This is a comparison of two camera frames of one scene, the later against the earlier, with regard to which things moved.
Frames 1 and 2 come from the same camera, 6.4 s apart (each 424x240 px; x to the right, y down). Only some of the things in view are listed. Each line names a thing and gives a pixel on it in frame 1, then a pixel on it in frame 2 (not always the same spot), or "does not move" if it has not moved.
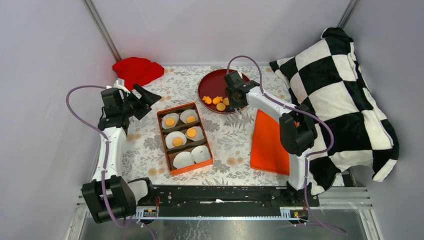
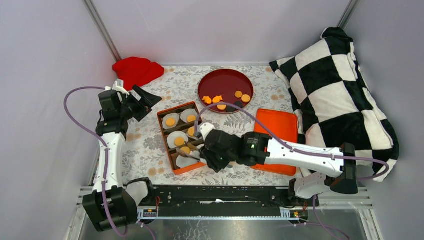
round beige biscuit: (191, 119) does not move
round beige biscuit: (177, 141) does not move
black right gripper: (232, 104) -> (208, 155)
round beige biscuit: (191, 132) does not move
